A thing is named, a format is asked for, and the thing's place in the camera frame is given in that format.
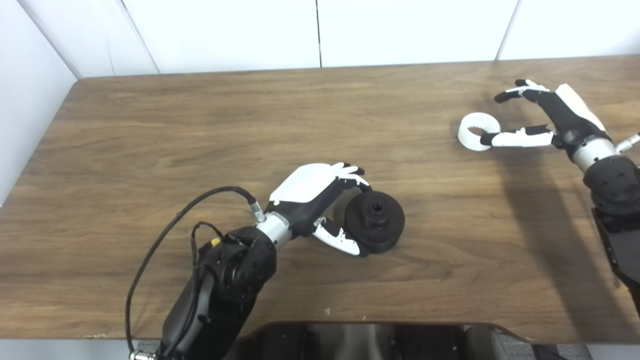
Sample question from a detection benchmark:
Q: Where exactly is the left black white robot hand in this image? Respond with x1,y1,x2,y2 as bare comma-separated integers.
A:
264,162,373,257

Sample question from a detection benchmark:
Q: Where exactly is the black robot torso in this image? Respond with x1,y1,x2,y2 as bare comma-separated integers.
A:
237,321,541,360

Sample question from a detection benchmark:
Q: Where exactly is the left arm thin wire bundle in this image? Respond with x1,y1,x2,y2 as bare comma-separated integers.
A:
190,221,226,271

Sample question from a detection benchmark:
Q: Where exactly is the round black plastic part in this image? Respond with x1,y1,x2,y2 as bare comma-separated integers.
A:
344,190,406,254

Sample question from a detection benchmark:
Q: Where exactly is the white plastic ring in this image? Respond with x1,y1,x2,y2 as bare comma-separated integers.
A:
458,112,502,151

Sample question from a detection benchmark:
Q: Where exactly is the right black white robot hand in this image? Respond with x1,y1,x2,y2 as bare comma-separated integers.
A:
480,78,613,153

